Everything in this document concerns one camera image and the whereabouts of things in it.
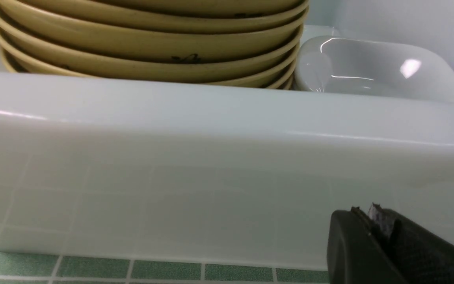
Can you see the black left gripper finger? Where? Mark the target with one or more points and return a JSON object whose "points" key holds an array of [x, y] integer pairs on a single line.
{"points": [[385, 247]]}

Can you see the large white plastic tub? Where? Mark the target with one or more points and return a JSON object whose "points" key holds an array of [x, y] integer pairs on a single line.
{"points": [[185, 173]]}

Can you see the stack of white dishes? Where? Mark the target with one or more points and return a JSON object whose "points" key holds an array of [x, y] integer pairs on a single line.
{"points": [[330, 64]]}

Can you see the stack of tan bowls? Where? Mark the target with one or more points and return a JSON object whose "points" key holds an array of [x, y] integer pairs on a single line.
{"points": [[213, 42]]}

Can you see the green checkered tablecloth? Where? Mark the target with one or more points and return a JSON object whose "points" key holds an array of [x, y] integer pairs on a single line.
{"points": [[58, 269]]}

